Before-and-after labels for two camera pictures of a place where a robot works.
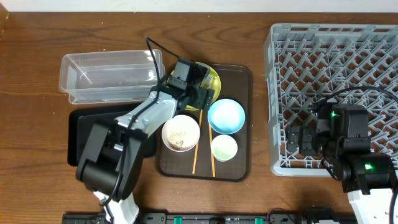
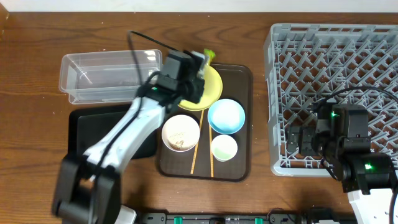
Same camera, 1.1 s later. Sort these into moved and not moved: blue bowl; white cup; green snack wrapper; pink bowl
Moved: green snack wrapper
Not moved: blue bowl; white cup; pink bowl
